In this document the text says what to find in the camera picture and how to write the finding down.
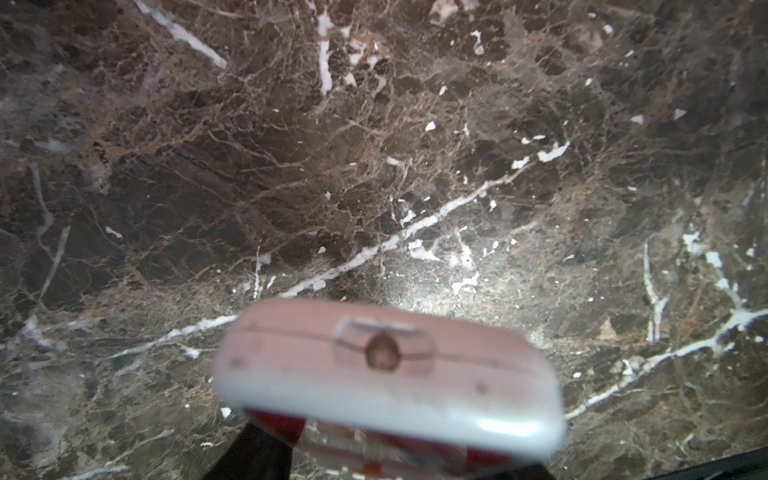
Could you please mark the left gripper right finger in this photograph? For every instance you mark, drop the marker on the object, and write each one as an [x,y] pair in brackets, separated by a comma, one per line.
[531,471]

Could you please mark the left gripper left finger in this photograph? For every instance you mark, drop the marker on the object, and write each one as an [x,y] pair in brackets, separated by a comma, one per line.
[254,455]

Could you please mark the white red remote control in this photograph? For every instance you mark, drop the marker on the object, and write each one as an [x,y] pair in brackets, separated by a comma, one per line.
[381,393]

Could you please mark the black front mounting rail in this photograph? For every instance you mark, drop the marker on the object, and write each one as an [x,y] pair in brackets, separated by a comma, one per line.
[744,466]

